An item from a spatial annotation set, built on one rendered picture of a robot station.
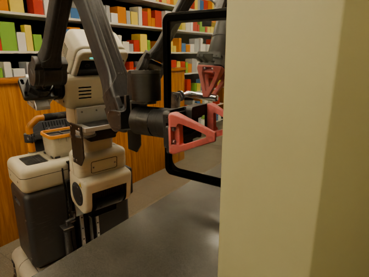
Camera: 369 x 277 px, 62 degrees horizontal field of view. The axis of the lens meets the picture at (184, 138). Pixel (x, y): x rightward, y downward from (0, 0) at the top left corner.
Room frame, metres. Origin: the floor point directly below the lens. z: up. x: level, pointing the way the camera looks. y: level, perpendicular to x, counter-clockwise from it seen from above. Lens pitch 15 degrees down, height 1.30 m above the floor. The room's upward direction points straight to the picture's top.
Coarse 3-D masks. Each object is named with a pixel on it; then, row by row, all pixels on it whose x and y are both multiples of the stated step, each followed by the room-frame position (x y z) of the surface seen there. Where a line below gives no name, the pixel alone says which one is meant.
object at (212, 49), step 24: (192, 24) 0.72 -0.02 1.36; (216, 24) 0.69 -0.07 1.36; (192, 48) 0.72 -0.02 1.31; (216, 48) 0.69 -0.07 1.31; (192, 72) 0.72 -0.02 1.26; (216, 72) 0.69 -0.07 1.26; (192, 96) 0.72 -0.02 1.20; (216, 96) 0.69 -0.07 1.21; (216, 120) 0.69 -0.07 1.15; (216, 144) 0.68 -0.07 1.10; (192, 168) 0.72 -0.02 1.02; (216, 168) 0.68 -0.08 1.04
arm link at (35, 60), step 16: (64, 0) 0.88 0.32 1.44; (48, 16) 0.92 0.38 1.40; (64, 16) 0.91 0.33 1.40; (48, 32) 0.93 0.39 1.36; (64, 32) 0.94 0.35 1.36; (48, 48) 0.95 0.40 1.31; (32, 64) 0.98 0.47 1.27; (48, 64) 0.98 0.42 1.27; (64, 64) 1.02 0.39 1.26; (32, 80) 0.99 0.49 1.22; (64, 80) 1.03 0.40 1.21
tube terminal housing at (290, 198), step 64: (256, 0) 0.32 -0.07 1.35; (320, 0) 0.29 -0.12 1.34; (256, 64) 0.32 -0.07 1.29; (320, 64) 0.28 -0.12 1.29; (256, 128) 0.32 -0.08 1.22; (320, 128) 0.28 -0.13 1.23; (256, 192) 0.31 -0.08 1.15; (320, 192) 0.28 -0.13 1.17; (256, 256) 0.31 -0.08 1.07; (320, 256) 0.28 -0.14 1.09
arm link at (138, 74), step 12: (132, 72) 0.58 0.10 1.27; (144, 72) 0.57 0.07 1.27; (156, 72) 0.58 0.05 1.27; (132, 84) 0.58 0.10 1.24; (144, 84) 0.57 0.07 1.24; (156, 84) 0.58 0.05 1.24; (132, 96) 0.58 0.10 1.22; (144, 96) 0.57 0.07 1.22; (156, 96) 0.58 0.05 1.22; (108, 120) 0.63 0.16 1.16; (120, 120) 0.59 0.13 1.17
